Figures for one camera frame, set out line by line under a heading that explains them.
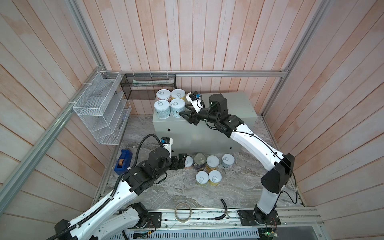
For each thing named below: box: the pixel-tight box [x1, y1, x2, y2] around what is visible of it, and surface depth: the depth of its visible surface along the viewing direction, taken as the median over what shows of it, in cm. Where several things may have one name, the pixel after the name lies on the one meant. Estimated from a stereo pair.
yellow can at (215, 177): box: [208, 170, 222, 187], surface depth 84 cm
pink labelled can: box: [156, 89, 171, 101], surface depth 76 cm
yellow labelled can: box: [170, 88, 186, 101], surface depth 76 cm
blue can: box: [170, 98, 186, 118], surface depth 71 cm
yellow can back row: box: [206, 155, 220, 173], surface depth 88 cm
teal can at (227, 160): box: [221, 153, 235, 169], surface depth 92 cm
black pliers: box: [214, 198, 232, 221], surface depth 78 cm
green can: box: [195, 170, 209, 187], surface depth 83 cm
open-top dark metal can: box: [193, 153, 206, 172], surface depth 87 cm
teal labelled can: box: [153, 99, 171, 120], surface depth 71 cm
